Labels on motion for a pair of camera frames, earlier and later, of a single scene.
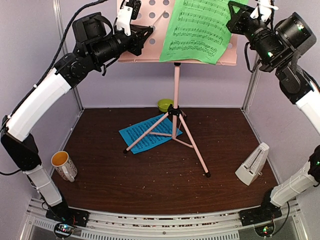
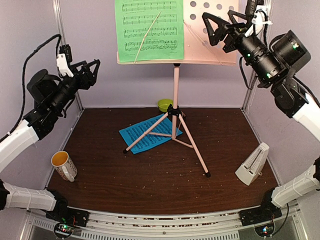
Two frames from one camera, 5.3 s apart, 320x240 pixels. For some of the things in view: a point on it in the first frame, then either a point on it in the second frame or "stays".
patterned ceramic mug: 64,166 stays
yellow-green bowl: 163,104 stays
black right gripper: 234,24 -> 235,29
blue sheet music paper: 131,134 stays
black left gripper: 139,36 -> 91,79
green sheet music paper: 197,31 -> 164,40
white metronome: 253,166 stays
